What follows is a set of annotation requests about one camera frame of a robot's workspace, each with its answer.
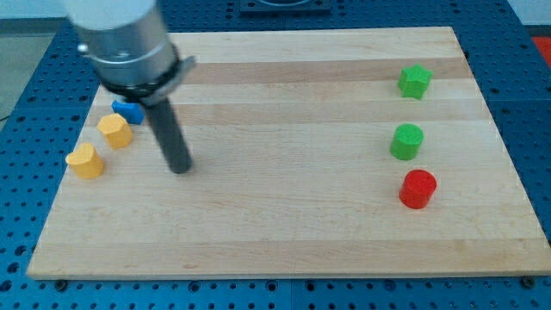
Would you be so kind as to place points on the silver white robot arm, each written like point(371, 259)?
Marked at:
point(128, 44)

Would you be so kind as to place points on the yellow hexagon block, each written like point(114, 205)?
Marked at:
point(115, 131)

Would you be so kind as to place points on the yellow heart block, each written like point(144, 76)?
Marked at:
point(85, 161)

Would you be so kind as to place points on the wooden board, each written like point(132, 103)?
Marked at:
point(290, 134)

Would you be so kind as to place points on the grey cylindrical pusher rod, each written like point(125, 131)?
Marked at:
point(169, 136)

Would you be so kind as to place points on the green cylinder block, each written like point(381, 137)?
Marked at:
point(406, 141)

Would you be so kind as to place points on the red cylinder block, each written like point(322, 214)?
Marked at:
point(417, 189)

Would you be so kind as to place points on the blue block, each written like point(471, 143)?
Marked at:
point(131, 112)

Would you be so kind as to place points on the green star block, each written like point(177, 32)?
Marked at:
point(414, 81)

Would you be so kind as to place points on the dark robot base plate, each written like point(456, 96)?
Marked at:
point(279, 6)

